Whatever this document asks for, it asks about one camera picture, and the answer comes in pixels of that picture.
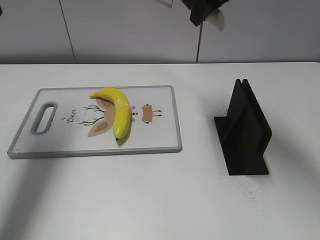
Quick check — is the yellow plastic banana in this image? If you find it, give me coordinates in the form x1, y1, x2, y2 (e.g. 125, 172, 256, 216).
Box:
89, 87, 132, 141

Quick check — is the black knife stand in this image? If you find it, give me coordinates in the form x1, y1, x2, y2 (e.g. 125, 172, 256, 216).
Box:
214, 79, 272, 176

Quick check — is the white handled kitchen knife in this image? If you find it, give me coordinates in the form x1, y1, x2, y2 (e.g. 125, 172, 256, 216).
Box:
159, 0, 226, 32

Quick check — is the grey rimmed white cutting board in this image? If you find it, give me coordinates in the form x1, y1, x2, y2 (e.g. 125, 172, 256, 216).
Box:
7, 85, 182, 159

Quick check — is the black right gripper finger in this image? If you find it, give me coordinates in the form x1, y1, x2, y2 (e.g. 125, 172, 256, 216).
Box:
181, 0, 230, 27

